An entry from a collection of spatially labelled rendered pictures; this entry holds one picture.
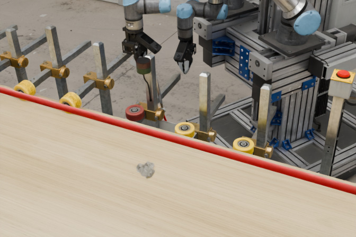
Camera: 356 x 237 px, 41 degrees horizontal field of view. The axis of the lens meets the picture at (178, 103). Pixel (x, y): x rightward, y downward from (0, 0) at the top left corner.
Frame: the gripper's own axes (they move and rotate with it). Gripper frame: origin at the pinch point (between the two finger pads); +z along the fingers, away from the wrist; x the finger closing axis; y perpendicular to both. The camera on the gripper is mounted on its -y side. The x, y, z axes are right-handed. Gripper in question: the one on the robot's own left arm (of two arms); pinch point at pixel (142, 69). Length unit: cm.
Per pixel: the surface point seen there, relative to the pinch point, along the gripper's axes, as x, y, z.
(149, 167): 46, -29, 10
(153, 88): 8.7, -10.4, 2.1
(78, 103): 27.0, 16.2, 6.1
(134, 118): 19.9, -6.7, 11.9
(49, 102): 120, -64, -74
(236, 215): 53, -65, 11
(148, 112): 10.5, -7.5, 14.7
